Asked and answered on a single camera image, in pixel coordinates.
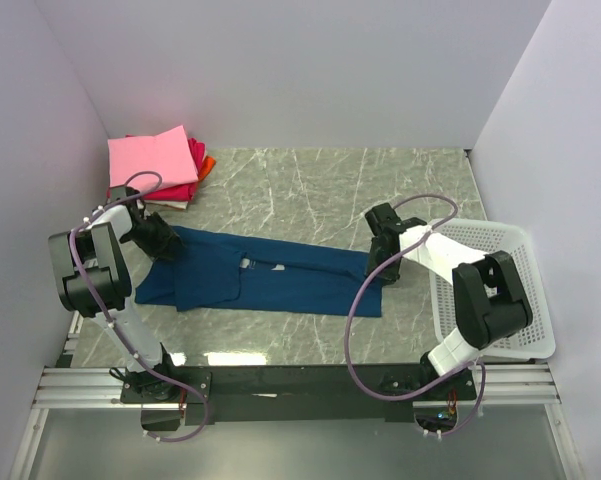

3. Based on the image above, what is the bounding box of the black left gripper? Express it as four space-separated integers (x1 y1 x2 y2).
122 212 182 263

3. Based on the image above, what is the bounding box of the blue Mickey t-shirt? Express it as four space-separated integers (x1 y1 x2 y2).
135 226 368 316

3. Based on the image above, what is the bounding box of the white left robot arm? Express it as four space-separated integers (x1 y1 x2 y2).
48 185 184 402

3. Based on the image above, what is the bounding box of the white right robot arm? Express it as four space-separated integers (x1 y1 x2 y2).
365 203 533 399

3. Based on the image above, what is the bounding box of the folded white t-shirt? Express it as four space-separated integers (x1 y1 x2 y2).
137 200 189 211

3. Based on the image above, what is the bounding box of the folded light pink t-shirt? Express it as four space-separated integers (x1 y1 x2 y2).
107 124 200 201

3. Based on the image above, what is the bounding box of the folded orange t-shirt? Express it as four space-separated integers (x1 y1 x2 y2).
198 155 216 182

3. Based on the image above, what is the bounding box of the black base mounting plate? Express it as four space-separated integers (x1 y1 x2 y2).
119 363 476 432

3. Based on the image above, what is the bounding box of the white plastic laundry basket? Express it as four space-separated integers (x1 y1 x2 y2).
428 218 556 361

